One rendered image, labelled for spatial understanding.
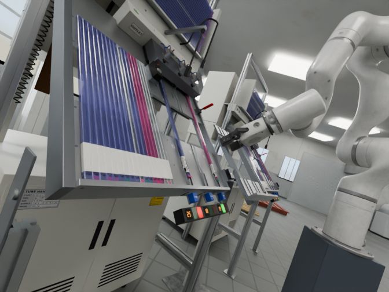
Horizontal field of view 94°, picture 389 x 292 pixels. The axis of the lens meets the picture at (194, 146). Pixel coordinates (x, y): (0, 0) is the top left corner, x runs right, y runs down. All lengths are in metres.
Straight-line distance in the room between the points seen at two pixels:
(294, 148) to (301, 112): 10.46
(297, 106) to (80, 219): 0.82
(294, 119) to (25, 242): 0.66
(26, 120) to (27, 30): 3.18
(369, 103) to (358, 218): 0.41
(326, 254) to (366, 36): 0.73
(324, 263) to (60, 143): 0.84
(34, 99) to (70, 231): 3.27
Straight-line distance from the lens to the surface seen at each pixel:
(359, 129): 0.95
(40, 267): 0.87
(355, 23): 0.85
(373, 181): 0.90
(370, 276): 0.93
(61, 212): 0.77
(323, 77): 0.73
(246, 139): 0.63
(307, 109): 0.64
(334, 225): 0.90
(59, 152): 0.39
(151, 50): 0.90
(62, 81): 0.48
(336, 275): 0.89
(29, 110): 3.95
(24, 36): 0.84
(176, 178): 0.58
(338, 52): 0.77
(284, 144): 10.93
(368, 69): 0.98
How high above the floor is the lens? 0.85
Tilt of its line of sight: 1 degrees up
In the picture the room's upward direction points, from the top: 20 degrees clockwise
